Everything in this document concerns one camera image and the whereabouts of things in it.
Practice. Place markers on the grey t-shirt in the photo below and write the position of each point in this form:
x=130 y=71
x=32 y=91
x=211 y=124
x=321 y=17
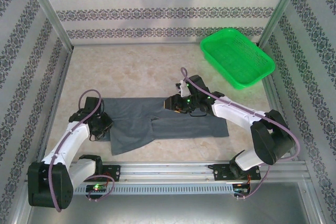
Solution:
x=183 y=127

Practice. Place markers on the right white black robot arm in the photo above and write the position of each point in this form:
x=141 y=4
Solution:
x=236 y=113

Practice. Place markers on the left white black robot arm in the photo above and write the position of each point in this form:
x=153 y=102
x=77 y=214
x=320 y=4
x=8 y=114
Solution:
x=68 y=145

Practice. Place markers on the left controller board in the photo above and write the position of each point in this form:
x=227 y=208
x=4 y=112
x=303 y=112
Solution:
x=95 y=188

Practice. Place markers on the controller board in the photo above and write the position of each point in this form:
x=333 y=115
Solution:
x=95 y=188
x=240 y=186

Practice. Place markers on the green plastic basket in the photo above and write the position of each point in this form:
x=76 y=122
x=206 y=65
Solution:
x=236 y=53

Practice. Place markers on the right controller board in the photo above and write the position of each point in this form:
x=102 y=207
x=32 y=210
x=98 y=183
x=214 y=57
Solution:
x=240 y=186

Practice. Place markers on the sheet metal tray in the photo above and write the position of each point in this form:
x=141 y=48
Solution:
x=168 y=208

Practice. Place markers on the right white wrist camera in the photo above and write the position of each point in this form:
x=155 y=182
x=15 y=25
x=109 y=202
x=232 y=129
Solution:
x=183 y=89

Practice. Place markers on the left black mount plate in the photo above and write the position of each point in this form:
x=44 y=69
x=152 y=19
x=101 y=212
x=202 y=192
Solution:
x=113 y=172

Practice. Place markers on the black mount plate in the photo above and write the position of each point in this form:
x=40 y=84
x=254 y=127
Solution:
x=221 y=172
x=113 y=172

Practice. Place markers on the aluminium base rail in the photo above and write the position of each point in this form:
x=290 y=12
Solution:
x=168 y=169

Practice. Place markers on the right black mount plate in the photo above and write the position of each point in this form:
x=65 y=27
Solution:
x=221 y=172

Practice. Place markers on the left aluminium frame post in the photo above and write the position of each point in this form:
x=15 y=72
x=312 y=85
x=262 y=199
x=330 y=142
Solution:
x=50 y=14

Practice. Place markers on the aluminium frame post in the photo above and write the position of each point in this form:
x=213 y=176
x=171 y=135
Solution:
x=50 y=14
x=281 y=9

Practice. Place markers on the right aluminium frame post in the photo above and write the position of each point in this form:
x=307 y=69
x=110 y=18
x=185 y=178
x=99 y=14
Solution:
x=281 y=9

